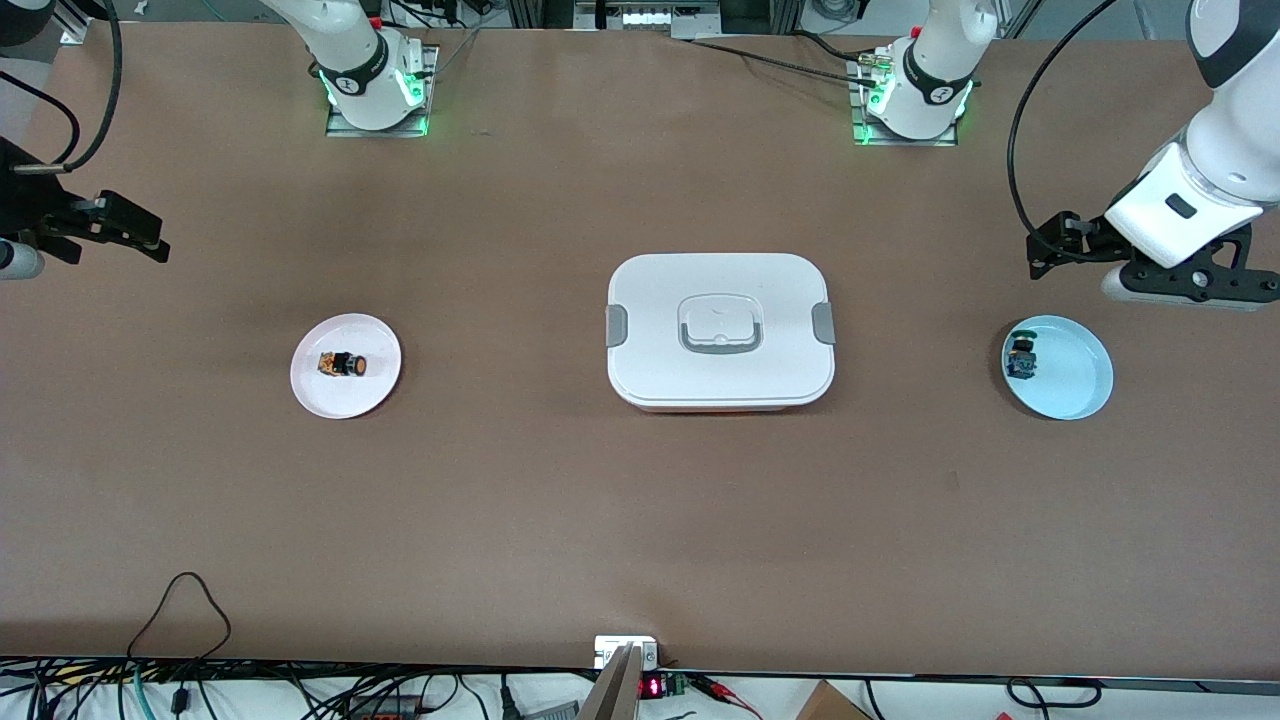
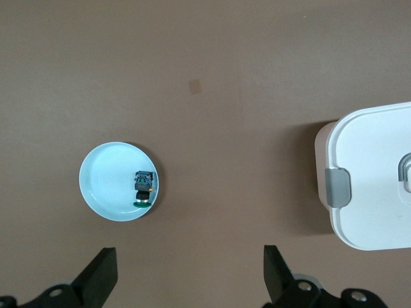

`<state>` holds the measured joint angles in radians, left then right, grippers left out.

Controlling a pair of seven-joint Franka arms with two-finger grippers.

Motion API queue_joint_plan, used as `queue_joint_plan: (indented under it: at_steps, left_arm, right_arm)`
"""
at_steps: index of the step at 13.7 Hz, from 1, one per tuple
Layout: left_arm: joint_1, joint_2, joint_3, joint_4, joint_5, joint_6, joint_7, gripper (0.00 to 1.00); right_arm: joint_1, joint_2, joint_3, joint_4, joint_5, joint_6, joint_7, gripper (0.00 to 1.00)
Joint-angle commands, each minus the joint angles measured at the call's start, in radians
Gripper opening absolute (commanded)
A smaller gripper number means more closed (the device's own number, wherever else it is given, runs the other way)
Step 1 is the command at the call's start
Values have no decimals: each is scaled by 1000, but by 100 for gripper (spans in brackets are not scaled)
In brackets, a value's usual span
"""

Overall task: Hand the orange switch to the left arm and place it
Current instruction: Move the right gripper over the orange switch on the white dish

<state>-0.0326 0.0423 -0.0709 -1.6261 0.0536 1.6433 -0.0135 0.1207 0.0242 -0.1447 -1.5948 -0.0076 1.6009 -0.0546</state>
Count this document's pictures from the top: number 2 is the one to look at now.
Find white lidded lunch box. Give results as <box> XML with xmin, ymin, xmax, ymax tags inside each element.
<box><xmin>314</xmin><ymin>101</ymin><xmax>411</xmax><ymax>252</ymax></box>

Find square brown tape patch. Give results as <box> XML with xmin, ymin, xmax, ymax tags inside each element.
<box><xmin>188</xmin><ymin>78</ymin><xmax>204</xmax><ymax>96</ymax></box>

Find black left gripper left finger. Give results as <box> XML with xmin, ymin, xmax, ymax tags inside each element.
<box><xmin>19</xmin><ymin>246</ymin><xmax>118</xmax><ymax>308</ymax></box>

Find green push-button switch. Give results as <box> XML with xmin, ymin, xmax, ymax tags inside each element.
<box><xmin>132</xmin><ymin>170</ymin><xmax>156</xmax><ymax>208</ymax></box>

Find light blue round plate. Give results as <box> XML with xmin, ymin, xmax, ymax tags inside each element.
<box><xmin>78</xmin><ymin>141</ymin><xmax>161</xmax><ymax>223</ymax></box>

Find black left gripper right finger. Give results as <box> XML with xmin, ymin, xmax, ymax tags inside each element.
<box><xmin>261</xmin><ymin>245</ymin><xmax>391</xmax><ymax>308</ymax></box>

